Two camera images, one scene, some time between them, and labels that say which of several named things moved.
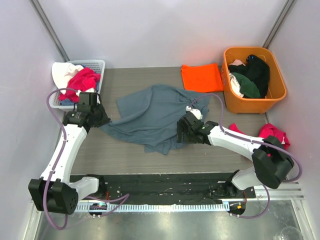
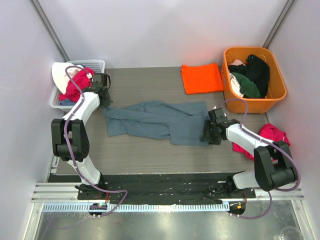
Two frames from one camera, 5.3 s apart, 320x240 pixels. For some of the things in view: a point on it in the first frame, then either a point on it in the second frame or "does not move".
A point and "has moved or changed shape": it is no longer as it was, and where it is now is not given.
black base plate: [169, 188] does not move
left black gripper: [99, 116] → [106, 100]
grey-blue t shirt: [150, 115] has moved or changed shape
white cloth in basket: [62, 72] does not move
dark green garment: [249, 88] does not move
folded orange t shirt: [201, 78] does not move
